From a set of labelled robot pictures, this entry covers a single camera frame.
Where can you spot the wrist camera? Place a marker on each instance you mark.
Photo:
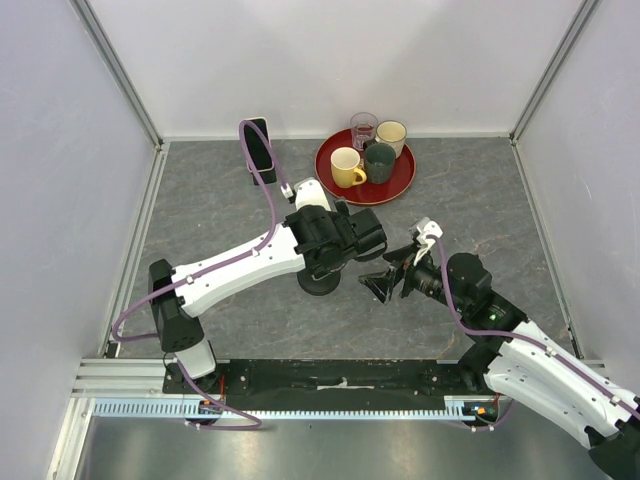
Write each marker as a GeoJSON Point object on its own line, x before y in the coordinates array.
{"type": "Point", "coordinates": [424, 233]}
{"type": "Point", "coordinates": [308, 192]}

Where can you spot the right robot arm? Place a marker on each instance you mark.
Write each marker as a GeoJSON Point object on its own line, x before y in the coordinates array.
{"type": "Point", "coordinates": [512, 356]}

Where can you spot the cream cased phone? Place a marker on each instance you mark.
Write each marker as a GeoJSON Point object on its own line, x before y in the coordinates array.
{"type": "Point", "coordinates": [256, 143]}

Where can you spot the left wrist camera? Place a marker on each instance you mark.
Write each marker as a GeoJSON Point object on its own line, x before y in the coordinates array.
{"type": "Point", "coordinates": [308, 192]}

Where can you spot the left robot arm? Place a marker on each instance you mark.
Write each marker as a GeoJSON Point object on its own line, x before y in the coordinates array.
{"type": "Point", "coordinates": [313, 243]}

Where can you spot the clear glass cup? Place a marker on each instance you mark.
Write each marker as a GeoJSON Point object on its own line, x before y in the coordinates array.
{"type": "Point", "coordinates": [363, 126]}

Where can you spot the yellow mug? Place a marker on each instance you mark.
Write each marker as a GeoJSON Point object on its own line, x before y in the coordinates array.
{"type": "Point", "coordinates": [345, 168]}

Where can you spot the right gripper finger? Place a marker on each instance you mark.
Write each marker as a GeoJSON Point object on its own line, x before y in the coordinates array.
{"type": "Point", "coordinates": [382, 284]}
{"type": "Point", "coordinates": [411, 254]}

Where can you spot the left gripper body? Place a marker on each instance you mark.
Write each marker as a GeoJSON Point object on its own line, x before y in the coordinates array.
{"type": "Point", "coordinates": [341, 209]}

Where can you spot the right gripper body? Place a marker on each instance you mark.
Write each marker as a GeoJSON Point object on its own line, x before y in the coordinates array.
{"type": "Point", "coordinates": [424, 277]}

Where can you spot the black round base phone holder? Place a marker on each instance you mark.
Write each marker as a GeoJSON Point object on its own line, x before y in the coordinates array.
{"type": "Point", "coordinates": [318, 287]}

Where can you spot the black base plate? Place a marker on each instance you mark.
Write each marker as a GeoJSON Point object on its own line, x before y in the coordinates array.
{"type": "Point", "coordinates": [340, 385]}

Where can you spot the black folding phone stand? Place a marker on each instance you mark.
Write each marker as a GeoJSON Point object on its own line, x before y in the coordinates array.
{"type": "Point", "coordinates": [267, 177]}

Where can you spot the red round tray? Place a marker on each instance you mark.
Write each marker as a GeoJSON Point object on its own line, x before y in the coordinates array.
{"type": "Point", "coordinates": [366, 194]}

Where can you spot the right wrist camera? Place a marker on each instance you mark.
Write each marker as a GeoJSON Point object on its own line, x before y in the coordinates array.
{"type": "Point", "coordinates": [424, 233]}

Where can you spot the dark green mug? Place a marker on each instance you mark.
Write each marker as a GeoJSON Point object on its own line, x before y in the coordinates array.
{"type": "Point", "coordinates": [379, 162]}

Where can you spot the cream mug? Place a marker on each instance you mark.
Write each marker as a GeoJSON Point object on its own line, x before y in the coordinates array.
{"type": "Point", "coordinates": [393, 134]}

